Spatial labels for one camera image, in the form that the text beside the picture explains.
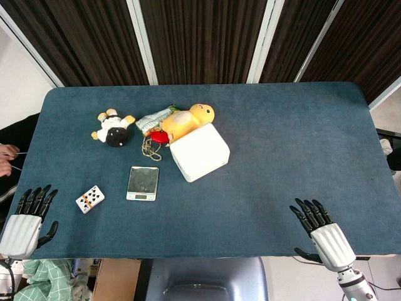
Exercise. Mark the red round pouch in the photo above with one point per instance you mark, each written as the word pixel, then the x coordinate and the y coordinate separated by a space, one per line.
pixel 159 137

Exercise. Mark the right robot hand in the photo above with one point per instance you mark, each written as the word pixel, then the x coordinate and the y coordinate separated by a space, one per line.
pixel 332 243

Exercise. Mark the green snack packet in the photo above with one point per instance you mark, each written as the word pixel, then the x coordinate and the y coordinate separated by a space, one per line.
pixel 153 120

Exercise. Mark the grey blue chair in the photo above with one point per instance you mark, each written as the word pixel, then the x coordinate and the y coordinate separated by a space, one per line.
pixel 200 279

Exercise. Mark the yellow plush doll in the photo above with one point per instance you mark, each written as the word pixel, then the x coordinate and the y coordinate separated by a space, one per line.
pixel 188 120

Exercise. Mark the black object at table edge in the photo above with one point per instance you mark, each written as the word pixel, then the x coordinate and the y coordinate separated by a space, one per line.
pixel 390 150

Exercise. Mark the deck of playing cards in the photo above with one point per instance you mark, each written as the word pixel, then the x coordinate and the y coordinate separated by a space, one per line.
pixel 90 199

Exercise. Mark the white square box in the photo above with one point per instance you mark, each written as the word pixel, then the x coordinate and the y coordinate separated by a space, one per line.
pixel 200 153

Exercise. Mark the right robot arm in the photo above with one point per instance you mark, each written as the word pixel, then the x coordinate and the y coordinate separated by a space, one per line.
pixel 354 283

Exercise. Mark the person in black clothes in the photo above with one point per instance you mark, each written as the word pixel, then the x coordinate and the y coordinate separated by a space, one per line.
pixel 12 156

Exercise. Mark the blue table cloth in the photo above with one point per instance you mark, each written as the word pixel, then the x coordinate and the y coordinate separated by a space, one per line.
pixel 250 172

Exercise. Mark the dark folding screen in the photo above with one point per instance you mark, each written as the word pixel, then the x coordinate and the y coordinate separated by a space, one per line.
pixel 200 40

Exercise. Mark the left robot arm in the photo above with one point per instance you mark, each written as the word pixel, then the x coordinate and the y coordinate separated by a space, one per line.
pixel 5 269

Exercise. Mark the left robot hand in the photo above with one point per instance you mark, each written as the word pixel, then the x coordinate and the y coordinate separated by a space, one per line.
pixel 19 233

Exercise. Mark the brown cardboard box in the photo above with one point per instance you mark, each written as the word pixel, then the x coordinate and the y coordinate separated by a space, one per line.
pixel 114 279

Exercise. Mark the green checked cloth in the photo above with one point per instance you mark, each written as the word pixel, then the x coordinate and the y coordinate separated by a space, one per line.
pixel 47 279

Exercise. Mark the black and white plush doll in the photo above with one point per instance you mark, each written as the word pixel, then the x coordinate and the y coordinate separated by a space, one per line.
pixel 112 130

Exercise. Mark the small digital scale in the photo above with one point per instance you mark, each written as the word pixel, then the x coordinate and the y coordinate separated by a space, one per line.
pixel 143 183

